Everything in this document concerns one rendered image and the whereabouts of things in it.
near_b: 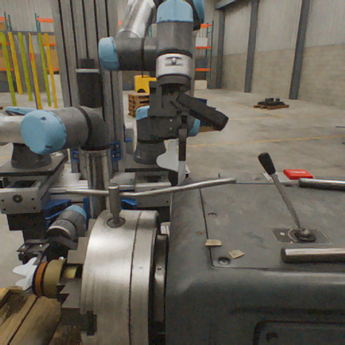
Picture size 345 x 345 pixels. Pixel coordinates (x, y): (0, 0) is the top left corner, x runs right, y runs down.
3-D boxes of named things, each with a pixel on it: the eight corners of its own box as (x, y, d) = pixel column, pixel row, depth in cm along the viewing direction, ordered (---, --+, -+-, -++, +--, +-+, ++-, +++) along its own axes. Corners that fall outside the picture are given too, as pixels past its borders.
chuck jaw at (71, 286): (112, 275, 65) (96, 309, 54) (112, 296, 66) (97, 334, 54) (61, 275, 66) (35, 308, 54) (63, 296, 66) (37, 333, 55)
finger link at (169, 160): (156, 184, 62) (157, 140, 62) (185, 184, 62) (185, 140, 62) (155, 184, 59) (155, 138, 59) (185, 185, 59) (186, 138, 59)
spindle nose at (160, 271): (170, 281, 82) (170, 215, 74) (168, 355, 63) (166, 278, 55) (160, 280, 82) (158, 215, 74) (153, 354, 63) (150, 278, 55)
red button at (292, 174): (303, 175, 86) (304, 168, 85) (312, 182, 80) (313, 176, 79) (282, 175, 86) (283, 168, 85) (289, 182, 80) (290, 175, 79)
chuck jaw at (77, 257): (118, 265, 72) (122, 216, 76) (114, 264, 68) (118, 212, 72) (73, 265, 73) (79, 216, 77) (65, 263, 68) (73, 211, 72)
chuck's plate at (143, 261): (161, 281, 89) (159, 187, 76) (152, 397, 61) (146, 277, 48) (149, 281, 90) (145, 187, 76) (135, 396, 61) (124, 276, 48)
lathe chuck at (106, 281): (149, 281, 90) (145, 186, 76) (135, 396, 61) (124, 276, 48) (120, 280, 90) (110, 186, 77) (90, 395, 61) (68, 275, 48)
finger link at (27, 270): (2, 290, 65) (24, 264, 74) (29, 291, 65) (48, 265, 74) (-1, 278, 64) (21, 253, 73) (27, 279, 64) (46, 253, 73)
